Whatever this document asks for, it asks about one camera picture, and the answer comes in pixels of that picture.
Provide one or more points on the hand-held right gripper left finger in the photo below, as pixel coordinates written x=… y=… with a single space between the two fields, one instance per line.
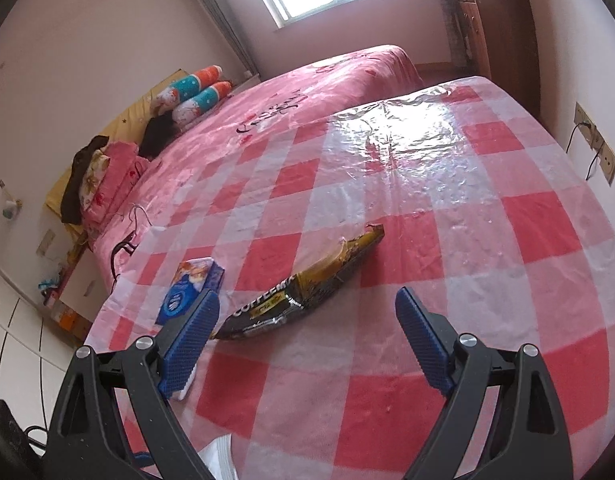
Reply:
x=192 y=340

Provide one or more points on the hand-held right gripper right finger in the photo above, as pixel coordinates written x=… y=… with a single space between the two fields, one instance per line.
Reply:
x=422 y=345

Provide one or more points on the dark coffee bag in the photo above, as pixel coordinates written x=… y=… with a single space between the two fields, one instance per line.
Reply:
x=307 y=285

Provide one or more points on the pink checked tablecloth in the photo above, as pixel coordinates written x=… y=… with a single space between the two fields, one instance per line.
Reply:
x=437 y=260

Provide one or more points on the white nightstand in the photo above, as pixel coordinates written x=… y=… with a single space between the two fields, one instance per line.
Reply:
x=85 y=280

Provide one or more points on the white paper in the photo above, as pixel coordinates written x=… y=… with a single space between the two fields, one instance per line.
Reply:
x=220 y=460

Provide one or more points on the white wardrobe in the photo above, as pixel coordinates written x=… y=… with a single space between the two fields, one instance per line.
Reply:
x=17 y=350

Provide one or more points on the floral pillow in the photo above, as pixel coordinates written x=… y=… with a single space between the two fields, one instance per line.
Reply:
x=95 y=180

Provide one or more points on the dark brown garment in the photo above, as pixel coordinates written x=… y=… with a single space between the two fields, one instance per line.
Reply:
x=77 y=185

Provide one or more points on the black cloth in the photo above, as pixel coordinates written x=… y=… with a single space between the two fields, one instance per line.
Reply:
x=157 y=135

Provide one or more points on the yellow headboard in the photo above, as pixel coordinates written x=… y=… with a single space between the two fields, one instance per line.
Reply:
x=132 y=115

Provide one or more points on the colourful bolster pillow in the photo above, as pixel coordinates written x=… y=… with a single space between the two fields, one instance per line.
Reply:
x=202 y=102
x=192 y=85

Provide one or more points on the bed with pink bedspread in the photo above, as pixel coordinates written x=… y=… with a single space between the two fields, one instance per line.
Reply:
x=287 y=105

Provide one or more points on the grey checked curtain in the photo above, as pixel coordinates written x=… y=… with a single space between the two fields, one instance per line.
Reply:
x=222 y=15

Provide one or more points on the wooden dresser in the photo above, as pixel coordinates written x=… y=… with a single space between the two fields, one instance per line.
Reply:
x=470 y=15

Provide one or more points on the bedside wall socket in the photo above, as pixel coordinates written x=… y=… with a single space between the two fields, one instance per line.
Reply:
x=46 y=242

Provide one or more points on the wall ornament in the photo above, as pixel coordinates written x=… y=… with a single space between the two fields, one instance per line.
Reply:
x=10 y=205

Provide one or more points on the wooden wall socket strip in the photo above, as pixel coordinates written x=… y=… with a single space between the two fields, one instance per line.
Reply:
x=595 y=140

